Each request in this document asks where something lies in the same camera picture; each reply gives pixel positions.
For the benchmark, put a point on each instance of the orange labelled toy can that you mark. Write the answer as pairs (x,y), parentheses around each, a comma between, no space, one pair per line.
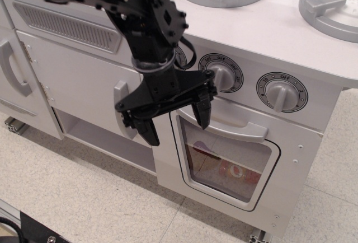
(238,173)

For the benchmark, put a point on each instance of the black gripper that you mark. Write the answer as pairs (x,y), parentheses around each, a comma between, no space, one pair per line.
(162,92)

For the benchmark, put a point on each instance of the white cabinet door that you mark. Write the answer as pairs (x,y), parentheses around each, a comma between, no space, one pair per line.
(79,84)

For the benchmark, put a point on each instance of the grey right stove knob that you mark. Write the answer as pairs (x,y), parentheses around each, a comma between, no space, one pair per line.
(282,92)

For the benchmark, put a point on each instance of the aluminium frame rail right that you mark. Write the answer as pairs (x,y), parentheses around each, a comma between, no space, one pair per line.
(260,236)

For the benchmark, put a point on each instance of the white toy kitchen unit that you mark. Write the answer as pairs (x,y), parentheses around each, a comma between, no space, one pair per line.
(280,66)

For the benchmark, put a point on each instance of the grey oven door handle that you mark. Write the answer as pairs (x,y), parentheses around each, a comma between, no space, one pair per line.
(237,124)

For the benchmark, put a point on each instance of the grey vent grille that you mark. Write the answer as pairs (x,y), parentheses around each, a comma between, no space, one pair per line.
(69,27)

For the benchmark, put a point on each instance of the aluminium frame rail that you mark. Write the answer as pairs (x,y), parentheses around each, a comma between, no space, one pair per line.
(260,236)
(16,126)

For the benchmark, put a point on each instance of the grey right stove burner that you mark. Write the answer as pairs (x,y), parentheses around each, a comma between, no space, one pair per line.
(336,18)

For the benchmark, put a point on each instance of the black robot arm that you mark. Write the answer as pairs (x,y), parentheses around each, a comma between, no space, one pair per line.
(153,30)

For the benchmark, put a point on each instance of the grey middle oven knob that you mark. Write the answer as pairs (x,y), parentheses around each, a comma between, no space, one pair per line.
(228,75)

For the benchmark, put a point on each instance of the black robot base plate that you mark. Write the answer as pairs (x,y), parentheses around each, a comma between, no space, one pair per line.
(35,231)

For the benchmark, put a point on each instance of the brown toy bread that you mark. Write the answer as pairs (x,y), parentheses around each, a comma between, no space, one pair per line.
(200,158)

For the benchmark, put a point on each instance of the white left cupboard door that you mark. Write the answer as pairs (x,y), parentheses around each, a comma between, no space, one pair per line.
(22,96)

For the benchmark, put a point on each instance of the white toy oven door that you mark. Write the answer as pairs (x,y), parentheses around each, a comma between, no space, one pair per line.
(246,164)

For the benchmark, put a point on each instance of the grey left stove knob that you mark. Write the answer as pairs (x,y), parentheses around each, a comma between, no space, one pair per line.
(180,59)

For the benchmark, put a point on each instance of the grey stove knob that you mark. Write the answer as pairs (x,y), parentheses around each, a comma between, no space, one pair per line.
(180,59)
(282,92)

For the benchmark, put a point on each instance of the grey cabinet door handle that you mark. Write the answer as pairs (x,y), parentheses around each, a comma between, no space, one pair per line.
(120,92)

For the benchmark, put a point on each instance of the aluminium frame rail left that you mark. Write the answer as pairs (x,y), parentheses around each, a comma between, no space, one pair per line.
(16,126)

